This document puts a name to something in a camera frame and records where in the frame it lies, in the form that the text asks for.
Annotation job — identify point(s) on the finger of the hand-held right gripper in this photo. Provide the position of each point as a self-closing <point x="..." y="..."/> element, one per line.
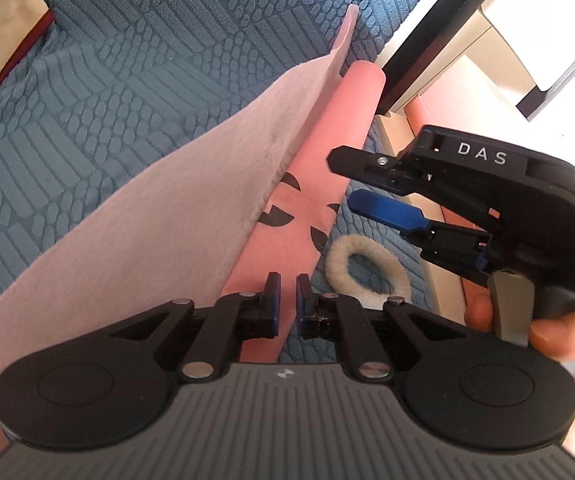
<point x="362" y="165"/>
<point x="382" y="207"/>

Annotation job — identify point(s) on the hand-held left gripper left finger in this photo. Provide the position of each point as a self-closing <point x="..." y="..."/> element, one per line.
<point x="273" y="306"/>

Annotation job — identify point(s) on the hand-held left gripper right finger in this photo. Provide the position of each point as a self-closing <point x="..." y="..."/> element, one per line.
<point x="301" y="306"/>

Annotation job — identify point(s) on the pink cardboard box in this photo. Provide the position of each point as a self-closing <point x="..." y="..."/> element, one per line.
<point x="425" y="115"/>

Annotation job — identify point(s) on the pink towel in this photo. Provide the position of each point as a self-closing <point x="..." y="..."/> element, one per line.
<point x="167" y="220"/>

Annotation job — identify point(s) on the white cabinet panel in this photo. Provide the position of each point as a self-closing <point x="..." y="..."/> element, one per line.
<point x="532" y="20"/>

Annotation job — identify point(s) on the blue textured sofa cover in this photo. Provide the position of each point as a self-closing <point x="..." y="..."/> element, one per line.
<point x="117" y="85"/>

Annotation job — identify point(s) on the black metal frame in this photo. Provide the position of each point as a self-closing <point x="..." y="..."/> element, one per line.
<point x="432" y="45"/>

